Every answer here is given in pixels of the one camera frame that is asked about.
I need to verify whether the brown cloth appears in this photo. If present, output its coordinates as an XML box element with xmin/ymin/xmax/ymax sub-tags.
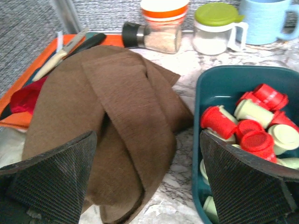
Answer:
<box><xmin>22</xmin><ymin>45</ymin><xmax>193</xmax><ymax>224</ymax></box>

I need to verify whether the white orange bowl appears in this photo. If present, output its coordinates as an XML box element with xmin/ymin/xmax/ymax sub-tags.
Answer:
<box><xmin>140</xmin><ymin>0</ymin><xmax>189</xmax><ymax>26</ymax></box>

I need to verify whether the green lid cup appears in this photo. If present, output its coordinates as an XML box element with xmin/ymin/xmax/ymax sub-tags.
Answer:
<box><xmin>192</xmin><ymin>2</ymin><xmax>249</xmax><ymax>56</ymax></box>

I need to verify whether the pepper grinder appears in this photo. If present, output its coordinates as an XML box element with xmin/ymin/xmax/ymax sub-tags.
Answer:
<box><xmin>121</xmin><ymin>22</ymin><xmax>182</xmax><ymax>54</ymax></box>

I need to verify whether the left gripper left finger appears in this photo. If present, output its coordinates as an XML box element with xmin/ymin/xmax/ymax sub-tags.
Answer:
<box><xmin>0</xmin><ymin>131</ymin><xmax>97</xmax><ymax>224</ymax></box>

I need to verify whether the blue mug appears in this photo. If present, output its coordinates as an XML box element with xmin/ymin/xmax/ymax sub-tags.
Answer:
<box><xmin>238</xmin><ymin>0</ymin><xmax>299</xmax><ymax>45</ymax></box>

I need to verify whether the red coffee capsule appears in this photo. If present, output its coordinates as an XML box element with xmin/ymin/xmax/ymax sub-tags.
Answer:
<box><xmin>240</xmin><ymin>131</ymin><xmax>277</xmax><ymax>163</ymax></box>

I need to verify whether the white handled knife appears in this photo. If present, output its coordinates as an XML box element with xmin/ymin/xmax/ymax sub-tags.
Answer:
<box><xmin>32</xmin><ymin>27</ymin><xmax>89</xmax><ymax>82</ymax></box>

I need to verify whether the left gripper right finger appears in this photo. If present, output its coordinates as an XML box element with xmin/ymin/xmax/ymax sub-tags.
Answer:
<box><xmin>199</xmin><ymin>131</ymin><xmax>299</xmax><ymax>224</ymax></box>

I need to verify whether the red cloth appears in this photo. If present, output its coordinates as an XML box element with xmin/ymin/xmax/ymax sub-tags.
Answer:
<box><xmin>9</xmin><ymin>77</ymin><xmax>48</xmax><ymax>115</ymax></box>

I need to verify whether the orange tray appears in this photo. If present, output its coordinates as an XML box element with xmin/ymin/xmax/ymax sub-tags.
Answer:
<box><xmin>0</xmin><ymin>34</ymin><xmax>123</xmax><ymax>130</ymax></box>

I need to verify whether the teal storage basket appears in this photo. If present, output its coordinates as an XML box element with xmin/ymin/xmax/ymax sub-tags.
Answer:
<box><xmin>192</xmin><ymin>65</ymin><xmax>299</xmax><ymax>224</ymax></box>

